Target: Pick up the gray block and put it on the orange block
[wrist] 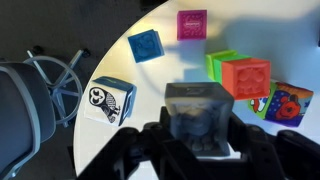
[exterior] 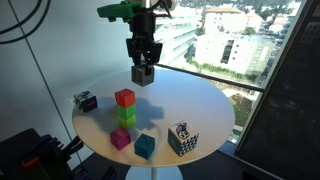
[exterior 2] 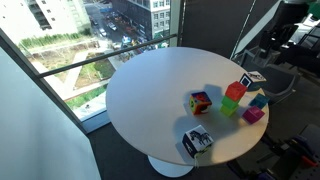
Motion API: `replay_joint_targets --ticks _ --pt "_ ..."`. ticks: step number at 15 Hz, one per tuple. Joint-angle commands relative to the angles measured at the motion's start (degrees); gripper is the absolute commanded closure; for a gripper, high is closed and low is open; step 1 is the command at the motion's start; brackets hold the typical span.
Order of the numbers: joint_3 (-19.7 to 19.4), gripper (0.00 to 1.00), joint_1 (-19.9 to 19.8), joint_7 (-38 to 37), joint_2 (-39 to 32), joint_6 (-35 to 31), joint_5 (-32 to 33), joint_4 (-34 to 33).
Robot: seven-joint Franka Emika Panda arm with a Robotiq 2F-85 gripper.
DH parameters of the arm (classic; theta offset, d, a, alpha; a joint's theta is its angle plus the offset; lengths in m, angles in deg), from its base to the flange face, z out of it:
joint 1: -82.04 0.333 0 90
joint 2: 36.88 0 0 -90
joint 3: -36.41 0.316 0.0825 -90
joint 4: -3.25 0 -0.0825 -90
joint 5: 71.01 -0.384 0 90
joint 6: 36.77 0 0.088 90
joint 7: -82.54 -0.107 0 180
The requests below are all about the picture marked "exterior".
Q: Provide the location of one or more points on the window frame beside dark panel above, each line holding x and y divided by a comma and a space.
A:
266, 86

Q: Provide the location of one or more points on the owl print soft cube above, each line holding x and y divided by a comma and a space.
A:
183, 139

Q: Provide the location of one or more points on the dark window handrail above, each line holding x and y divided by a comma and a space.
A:
210, 77

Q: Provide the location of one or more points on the teal blue toy block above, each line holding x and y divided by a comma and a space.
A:
144, 146

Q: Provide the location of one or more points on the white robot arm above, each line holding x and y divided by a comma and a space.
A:
161, 3

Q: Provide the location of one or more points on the gray toy block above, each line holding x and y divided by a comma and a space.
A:
140, 78

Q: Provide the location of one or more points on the lime yellow-green toy block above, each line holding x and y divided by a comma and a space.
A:
127, 122

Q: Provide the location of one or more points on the black equipment cart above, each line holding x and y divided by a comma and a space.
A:
30, 156

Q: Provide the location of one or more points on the magenta toy block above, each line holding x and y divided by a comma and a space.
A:
120, 138

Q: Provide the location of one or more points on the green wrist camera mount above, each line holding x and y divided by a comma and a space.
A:
115, 10

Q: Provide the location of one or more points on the orange toy block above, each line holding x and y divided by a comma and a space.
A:
125, 97

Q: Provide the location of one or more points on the white table pedestal base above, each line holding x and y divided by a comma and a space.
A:
153, 173

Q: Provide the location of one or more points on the green toy block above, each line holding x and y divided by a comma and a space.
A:
126, 111

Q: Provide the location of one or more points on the glass office building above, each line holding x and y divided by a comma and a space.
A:
173, 36

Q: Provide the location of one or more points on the zebra print soft cube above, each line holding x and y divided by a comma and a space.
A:
86, 101

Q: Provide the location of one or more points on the white apartment building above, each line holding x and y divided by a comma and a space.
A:
233, 46

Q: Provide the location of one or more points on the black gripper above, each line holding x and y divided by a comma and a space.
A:
144, 30

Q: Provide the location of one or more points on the dark wall panel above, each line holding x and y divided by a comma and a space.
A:
290, 100

